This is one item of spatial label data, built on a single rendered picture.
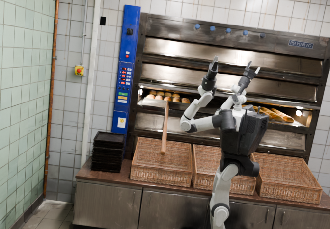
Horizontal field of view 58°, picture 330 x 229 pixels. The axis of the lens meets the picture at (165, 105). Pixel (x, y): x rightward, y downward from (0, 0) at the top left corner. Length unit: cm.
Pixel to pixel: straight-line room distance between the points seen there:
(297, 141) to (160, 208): 159
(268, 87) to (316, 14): 82
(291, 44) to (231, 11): 69
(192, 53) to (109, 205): 165
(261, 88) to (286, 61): 37
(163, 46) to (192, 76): 41
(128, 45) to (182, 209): 163
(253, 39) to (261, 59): 22
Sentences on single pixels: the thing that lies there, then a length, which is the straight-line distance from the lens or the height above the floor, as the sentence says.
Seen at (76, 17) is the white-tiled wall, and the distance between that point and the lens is 319.
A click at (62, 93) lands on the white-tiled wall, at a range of 325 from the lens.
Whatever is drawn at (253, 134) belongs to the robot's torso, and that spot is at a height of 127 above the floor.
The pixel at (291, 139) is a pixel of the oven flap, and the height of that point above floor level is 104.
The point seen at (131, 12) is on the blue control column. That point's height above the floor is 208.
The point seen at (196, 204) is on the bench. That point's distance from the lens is 283.
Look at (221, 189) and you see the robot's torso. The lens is 236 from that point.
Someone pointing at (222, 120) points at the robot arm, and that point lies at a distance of 202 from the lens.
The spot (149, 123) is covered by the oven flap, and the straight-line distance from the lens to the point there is 312.
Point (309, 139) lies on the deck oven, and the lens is 348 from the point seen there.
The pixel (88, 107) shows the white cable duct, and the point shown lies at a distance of 317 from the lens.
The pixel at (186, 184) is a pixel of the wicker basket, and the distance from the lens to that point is 279.
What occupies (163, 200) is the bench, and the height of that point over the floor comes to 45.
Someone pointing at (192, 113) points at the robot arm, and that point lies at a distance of 206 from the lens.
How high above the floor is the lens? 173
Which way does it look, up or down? 10 degrees down
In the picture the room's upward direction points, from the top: 8 degrees clockwise
